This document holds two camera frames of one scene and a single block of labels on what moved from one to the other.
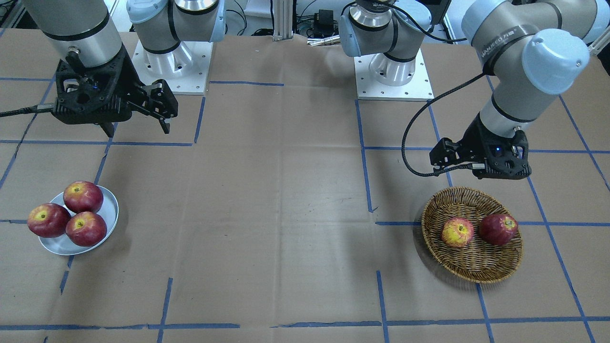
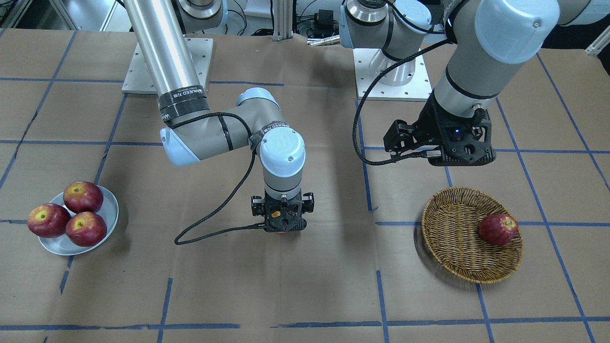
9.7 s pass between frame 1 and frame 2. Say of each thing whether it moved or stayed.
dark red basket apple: stayed
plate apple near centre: stayed
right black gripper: moved
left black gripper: moved
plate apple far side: stayed
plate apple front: stayed
